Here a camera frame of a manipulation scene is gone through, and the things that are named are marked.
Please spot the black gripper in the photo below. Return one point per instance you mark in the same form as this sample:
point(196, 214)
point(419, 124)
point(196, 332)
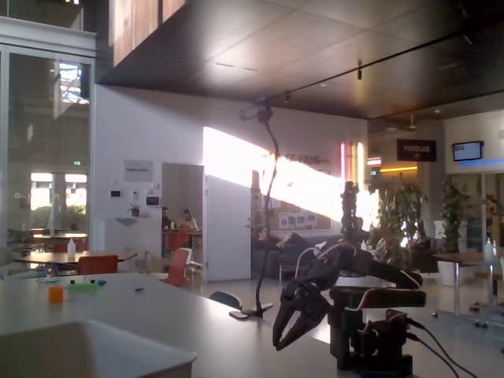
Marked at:
point(304, 302)

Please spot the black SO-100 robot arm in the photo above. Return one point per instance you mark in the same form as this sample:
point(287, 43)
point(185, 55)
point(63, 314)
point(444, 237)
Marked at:
point(378, 297)

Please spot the white plastic bin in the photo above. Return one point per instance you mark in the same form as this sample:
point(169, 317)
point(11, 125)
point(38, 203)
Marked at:
point(98, 350)

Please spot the green flat block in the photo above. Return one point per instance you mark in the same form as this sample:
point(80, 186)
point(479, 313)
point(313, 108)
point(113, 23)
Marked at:
point(82, 288)

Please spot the orange cube block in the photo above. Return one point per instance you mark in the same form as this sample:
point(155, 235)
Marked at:
point(55, 294)

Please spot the dark sofa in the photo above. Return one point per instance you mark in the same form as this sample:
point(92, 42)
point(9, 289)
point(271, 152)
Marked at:
point(287, 258)

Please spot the dark green perforated chair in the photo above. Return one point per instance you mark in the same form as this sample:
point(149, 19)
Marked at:
point(225, 299)

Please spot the person lounging on sofa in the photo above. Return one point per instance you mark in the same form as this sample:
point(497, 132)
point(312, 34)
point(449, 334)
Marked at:
point(262, 236)

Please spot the pin board with photos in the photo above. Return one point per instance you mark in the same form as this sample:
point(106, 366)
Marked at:
point(299, 220)

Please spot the black gooseneck clamp holder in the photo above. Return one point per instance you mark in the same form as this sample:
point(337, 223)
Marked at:
point(267, 220)

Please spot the white door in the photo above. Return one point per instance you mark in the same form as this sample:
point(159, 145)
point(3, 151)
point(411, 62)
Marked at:
point(228, 228)

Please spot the dark knobby upright stand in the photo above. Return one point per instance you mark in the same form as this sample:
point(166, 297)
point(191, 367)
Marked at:
point(349, 208)

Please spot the orange chair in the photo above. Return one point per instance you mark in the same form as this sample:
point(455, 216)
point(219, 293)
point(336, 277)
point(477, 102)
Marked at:
point(177, 265)
point(97, 264)

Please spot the large leafy plant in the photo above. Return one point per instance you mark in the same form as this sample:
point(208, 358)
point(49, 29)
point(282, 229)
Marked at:
point(401, 220)

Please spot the seated woman in light top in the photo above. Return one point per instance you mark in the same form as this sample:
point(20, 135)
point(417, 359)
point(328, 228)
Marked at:
point(189, 221)

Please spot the white planter pot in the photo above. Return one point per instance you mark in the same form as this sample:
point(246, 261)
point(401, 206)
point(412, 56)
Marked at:
point(447, 273)

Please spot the seated man in dark top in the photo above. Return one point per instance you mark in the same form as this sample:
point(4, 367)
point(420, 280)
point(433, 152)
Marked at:
point(165, 218)

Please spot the table with metal legs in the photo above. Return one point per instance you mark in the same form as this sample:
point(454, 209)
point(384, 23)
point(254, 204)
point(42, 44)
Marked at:
point(468, 258)

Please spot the white low cabinet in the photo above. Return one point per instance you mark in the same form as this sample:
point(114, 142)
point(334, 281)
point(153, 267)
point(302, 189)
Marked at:
point(130, 236)

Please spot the tall slim plant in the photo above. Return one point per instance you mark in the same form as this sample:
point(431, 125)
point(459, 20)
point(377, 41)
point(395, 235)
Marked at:
point(453, 216)

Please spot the small potted plant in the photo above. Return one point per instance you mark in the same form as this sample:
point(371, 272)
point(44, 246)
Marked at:
point(134, 210)

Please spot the clear pump bottle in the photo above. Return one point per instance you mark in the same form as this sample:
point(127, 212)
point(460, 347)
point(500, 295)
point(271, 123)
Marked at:
point(488, 249)

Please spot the black foodlab sign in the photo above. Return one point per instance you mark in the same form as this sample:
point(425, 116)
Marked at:
point(416, 150)

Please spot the clear sanitiser bottle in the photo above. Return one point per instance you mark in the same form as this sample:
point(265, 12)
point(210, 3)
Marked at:
point(71, 249)

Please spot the black track spotlight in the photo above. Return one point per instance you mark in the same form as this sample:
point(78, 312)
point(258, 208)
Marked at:
point(359, 74)

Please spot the wooden cafe table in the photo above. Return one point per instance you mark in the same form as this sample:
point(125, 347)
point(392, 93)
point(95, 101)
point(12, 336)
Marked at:
point(47, 257)

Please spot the white wall poster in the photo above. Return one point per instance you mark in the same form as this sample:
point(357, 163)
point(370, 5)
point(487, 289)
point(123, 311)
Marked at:
point(138, 170)

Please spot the wall monitor screen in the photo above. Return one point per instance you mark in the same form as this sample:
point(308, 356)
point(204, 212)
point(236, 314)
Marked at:
point(467, 151)

